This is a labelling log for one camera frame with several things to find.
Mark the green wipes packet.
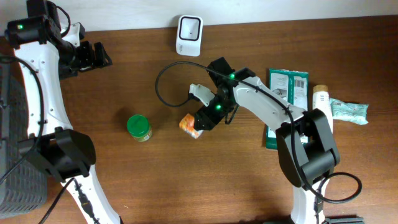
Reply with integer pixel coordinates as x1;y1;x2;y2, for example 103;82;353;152
266;68;310;151

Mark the white barcode scanner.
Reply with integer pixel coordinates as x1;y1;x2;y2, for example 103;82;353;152
175;15;203;57

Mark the green capped bottle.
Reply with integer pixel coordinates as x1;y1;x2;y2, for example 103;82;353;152
126;114;152;142

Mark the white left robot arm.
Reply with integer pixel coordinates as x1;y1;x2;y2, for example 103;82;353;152
5;15;123;223

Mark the teal wipes packet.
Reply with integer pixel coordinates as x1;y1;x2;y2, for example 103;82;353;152
330;98;369;125

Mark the grey plastic mesh basket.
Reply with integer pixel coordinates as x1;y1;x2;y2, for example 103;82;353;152
1;58;47;219

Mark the white tube with cork cap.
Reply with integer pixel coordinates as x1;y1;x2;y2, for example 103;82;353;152
312;85;333;133

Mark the orange tissue packet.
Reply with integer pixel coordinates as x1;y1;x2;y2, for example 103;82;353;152
179;113;203;139

